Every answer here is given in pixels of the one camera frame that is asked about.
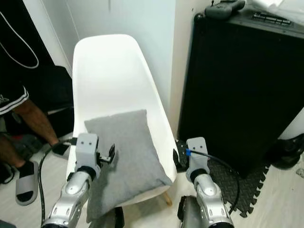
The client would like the dark grey handheld controller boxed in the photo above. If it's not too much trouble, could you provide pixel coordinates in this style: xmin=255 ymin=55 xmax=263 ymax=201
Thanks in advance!
xmin=204 ymin=0 xmax=247 ymax=20

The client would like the grey fabric pillow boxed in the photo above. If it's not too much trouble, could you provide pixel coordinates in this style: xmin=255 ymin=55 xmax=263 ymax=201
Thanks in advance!
xmin=85 ymin=110 xmax=173 ymax=224

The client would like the large black equipment case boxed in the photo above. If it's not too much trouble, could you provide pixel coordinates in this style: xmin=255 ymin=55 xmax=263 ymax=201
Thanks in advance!
xmin=177 ymin=10 xmax=304 ymax=177

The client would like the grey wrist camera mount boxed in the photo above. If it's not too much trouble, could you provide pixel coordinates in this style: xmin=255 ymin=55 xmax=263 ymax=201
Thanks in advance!
xmin=75 ymin=133 xmax=101 ymax=170
xmin=185 ymin=137 xmax=210 ymax=176

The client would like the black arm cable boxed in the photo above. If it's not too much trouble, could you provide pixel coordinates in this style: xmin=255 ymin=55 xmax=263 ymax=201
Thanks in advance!
xmin=187 ymin=150 xmax=241 ymax=214
xmin=38 ymin=137 xmax=77 ymax=225

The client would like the white plastic shell chair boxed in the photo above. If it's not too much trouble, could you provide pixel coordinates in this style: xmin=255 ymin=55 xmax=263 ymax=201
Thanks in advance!
xmin=66 ymin=34 xmax=179 ymax=209

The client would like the grey slide sandal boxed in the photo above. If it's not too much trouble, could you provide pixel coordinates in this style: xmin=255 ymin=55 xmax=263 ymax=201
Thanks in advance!
xmin=15 ymin=161 xmax=40 ymax=206

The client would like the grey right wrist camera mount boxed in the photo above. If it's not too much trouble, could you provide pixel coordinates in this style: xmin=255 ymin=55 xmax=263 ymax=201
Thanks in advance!
xmin=185 ymin=137 xmax=210 ymax=176

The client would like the black foam floor mat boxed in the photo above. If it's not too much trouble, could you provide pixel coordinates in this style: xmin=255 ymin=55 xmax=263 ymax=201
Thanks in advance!
xmin=175 ymin=139 xmax=272 ymax=219

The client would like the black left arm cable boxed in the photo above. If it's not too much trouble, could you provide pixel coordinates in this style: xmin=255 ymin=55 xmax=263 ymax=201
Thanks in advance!
xmin=38 ymin=137 xmax=77 ymax=225

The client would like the person in black shorts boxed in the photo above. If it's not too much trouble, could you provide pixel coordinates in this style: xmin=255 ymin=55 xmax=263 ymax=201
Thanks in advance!
xmin=0 ymin=43 xmax=72 ymax=188

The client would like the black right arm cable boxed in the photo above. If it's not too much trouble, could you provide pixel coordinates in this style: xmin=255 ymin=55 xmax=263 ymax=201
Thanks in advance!
xmin=187 ymin=150 xmax=241 ymax=214

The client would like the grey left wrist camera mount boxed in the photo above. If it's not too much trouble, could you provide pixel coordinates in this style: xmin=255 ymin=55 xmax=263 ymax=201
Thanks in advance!
xmin=75 ymin=133 xmax=101 ymax=170

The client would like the black robot leg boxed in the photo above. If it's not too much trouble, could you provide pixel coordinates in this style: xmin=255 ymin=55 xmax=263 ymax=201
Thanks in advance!
xmin=178 ymin=195 xmax=213 ymax=228

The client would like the thin white cord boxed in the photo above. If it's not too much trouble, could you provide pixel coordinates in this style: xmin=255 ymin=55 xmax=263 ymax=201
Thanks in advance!
xmin=0 ymin=11 xmax=40 ymax=70

